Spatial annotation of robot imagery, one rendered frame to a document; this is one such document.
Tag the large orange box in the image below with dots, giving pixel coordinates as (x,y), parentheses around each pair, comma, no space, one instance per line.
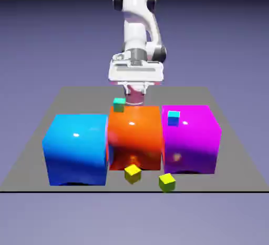
(135,135)

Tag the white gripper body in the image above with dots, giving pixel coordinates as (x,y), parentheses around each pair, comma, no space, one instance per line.
(136,74)

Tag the large blue box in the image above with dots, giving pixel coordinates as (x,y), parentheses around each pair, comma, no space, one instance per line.
(77,148)

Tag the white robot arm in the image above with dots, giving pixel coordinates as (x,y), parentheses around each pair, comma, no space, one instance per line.
(136,7)

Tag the small green cube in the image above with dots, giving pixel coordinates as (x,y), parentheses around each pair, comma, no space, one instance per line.
(119,104)

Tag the small yellow cube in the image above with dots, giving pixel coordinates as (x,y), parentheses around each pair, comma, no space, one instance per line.
(132,173)
(166,183)

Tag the large magenta box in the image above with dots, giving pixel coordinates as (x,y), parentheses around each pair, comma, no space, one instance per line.
(191,142)

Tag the small blue cube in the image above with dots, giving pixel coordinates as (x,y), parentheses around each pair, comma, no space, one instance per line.
(173,118)

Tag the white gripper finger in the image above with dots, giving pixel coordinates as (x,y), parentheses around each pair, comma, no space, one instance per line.
(143,88)
(127,88)

